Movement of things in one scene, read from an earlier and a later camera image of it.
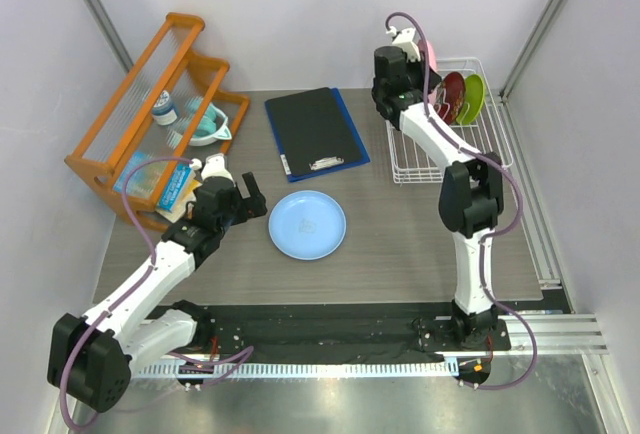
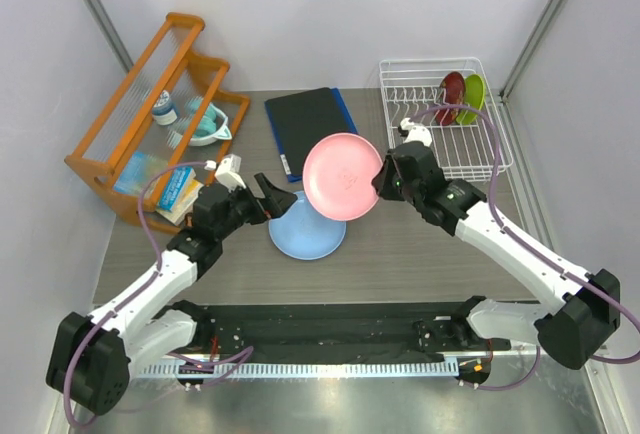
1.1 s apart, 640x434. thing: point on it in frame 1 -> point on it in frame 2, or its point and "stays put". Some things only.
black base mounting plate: (352, 332) stays put
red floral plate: (454, 90) stays put
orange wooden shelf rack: (162, 117) stays put
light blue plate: (307, 225) stays put
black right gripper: (418, 67) -> (381, 182)
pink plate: (432, 64) -> (338, 174)
